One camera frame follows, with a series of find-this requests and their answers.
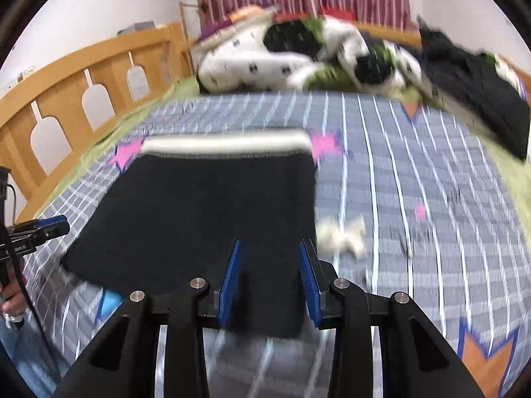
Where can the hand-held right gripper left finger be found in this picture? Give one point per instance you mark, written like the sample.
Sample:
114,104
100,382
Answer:
230,282

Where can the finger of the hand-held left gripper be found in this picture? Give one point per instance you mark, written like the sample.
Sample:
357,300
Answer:
56,229
52,221

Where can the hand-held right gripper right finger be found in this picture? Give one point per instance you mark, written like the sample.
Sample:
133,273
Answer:
311,288

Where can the black pants with white waistband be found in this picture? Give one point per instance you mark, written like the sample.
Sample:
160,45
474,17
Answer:
199,207

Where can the person's left hand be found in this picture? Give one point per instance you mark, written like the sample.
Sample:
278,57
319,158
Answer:
14,306

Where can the white crumpled cloth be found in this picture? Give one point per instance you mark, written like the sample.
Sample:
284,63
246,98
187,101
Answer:
340,236

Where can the grey checked star blanket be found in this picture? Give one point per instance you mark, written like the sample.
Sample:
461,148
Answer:
394,215

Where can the person's blue jeans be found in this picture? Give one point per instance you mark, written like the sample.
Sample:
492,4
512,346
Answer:
25,356

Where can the grey box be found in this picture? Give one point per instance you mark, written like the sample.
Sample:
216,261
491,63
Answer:
137,28

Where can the white floral quilt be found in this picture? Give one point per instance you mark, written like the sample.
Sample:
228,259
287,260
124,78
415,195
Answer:
240,62

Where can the black garment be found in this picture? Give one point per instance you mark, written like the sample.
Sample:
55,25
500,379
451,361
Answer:
477,87

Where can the purple and white pillow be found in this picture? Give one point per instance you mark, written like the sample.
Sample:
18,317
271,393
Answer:
249,14

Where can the red object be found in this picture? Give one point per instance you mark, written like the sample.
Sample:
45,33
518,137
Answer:
336,11

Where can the wooden bed frame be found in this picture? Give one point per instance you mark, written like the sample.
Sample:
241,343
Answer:
62,78

